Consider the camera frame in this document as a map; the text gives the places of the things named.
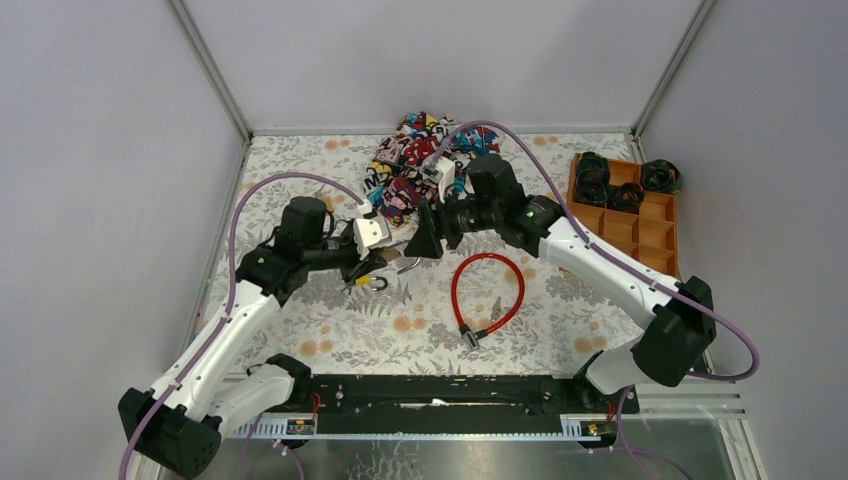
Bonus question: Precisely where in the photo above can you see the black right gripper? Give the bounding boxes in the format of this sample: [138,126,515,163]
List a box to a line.
[404,185,500,260]

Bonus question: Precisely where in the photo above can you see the steel shackle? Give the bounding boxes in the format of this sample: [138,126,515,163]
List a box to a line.
[397,257,422,275]

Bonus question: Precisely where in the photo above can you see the red cable lock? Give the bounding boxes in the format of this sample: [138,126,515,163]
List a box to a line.
[450,252,527,352]

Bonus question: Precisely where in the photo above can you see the brass padlock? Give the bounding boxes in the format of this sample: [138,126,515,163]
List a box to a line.
[379,244,403,263]

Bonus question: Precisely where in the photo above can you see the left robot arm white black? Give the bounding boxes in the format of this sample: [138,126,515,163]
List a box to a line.
[118,196,392,479]

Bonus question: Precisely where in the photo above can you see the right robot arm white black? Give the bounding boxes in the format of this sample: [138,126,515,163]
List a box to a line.
[404,154,717,412]

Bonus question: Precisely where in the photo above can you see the yellow small padlock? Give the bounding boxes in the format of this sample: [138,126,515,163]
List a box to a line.
[344,275,388,292]

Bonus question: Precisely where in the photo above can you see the colourful comic print cloth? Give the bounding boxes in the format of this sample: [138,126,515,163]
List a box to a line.
[362,111,500,227]

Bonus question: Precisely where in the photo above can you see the dark rolled fabric middle left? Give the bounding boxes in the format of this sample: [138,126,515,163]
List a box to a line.
[573,175,610,207]

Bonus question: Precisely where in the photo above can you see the dark rolled fabric top left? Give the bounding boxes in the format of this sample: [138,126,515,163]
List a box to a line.
[576,151,610,184]

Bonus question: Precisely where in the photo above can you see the dark rolled fabric small centre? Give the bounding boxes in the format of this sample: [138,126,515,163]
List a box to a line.
[607,182,645,214]

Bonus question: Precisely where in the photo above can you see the orange wooden compartment tray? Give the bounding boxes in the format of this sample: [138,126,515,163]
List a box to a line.
[566,153,680,277]

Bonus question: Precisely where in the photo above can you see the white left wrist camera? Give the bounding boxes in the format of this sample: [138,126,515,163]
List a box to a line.
[352,202,392,260]

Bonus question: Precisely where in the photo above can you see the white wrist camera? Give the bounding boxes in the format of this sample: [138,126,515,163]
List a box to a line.
[352,202,392,260]
[421,155,456,203]

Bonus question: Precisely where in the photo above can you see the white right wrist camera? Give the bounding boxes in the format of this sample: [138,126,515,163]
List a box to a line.
[421,155,456,203]

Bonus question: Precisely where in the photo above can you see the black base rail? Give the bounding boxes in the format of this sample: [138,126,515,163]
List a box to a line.
[269,374,640,436]

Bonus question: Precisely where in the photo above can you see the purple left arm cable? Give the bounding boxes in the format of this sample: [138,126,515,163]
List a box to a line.
[117,172,372,480]

